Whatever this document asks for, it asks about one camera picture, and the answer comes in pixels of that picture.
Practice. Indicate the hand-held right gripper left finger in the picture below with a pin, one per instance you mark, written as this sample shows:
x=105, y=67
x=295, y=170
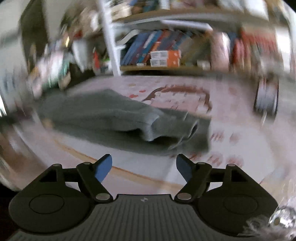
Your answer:
x=103, y=169

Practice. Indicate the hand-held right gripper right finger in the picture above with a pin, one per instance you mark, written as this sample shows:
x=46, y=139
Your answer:
x=183, y=169

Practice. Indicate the grey sweatpants with tan patch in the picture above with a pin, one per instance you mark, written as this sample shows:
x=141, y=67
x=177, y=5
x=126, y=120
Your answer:
x=104, y=115

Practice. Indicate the shiny clear bauble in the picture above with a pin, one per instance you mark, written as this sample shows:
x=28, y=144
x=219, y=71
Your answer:
x=279, y=215

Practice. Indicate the orange white carton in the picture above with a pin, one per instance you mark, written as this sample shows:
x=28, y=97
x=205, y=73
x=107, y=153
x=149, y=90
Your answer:
x=161, y=63
x=161, y=54

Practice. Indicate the stack of magazines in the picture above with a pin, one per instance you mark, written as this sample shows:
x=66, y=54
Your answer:
x=266, y=97

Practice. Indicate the pink printed canister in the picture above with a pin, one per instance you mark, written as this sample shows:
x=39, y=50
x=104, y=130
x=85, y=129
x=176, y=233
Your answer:
x=220, y=51

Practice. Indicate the row of leaning blue books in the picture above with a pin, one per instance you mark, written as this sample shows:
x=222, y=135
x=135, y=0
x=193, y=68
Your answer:
x=143, y=46

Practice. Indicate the white frame wooden bookshelf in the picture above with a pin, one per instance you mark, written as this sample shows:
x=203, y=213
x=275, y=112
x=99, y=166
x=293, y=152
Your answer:
x=111, y=46

